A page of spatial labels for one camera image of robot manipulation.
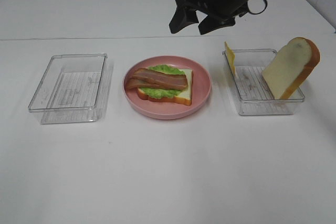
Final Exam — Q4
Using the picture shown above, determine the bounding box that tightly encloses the clear plastic tray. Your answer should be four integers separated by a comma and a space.
28, 53, 113, 124
223, 49, 305, 116

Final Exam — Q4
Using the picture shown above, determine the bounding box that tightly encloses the clear plastic left tray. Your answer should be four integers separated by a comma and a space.
28, 53, 113, 124

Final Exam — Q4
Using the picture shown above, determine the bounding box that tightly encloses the yellow cheese slice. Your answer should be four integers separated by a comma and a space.
224, 41, 236, 78

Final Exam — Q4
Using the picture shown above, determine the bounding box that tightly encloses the tray bacon strip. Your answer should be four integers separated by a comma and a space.
131, 68, 188, 90
125, 78, 164, 90

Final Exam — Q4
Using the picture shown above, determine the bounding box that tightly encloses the clear plastic right tray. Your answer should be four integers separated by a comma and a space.
223, 49, 305, 116

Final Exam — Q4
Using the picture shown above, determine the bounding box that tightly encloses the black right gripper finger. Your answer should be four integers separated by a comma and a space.
198, 16, 235, 35
169, 8, 198, 34

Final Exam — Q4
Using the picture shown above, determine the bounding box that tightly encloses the green lettuce leaf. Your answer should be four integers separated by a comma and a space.
138, 65, 185, 99

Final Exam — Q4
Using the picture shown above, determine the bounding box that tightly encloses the pink plate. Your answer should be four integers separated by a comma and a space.
123, 56, 212, 120

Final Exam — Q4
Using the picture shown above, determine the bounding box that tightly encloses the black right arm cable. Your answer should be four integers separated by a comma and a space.
237, 0, 269, 18

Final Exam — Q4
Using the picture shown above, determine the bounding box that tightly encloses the tray bread slice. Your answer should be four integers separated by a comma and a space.
136, 69, 193, 105
262, 37, 320, 100

